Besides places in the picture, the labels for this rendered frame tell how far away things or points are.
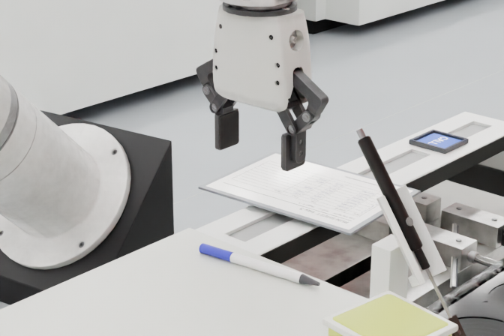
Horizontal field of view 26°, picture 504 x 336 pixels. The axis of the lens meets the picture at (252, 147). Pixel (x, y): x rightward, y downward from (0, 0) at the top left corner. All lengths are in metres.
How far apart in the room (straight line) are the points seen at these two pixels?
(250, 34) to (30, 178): 0.30
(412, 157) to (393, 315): 0.56
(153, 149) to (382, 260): 0.44
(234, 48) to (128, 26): 3.40
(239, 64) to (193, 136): 3.20
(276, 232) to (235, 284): 0.14
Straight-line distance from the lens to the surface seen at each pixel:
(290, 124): 1.09
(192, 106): 4.64
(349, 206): 1.22
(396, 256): 0.94
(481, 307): 1.17
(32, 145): 1.20
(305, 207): 1.21
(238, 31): 1.09
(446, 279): 1.27
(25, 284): 1.32
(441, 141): 1.44
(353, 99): 4.76
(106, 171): 1.31
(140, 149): 1.31
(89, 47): 4.38
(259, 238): 1.16
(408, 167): 1.36
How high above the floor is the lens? 1.45
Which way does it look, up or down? 20 degrees down
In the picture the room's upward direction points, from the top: straight up
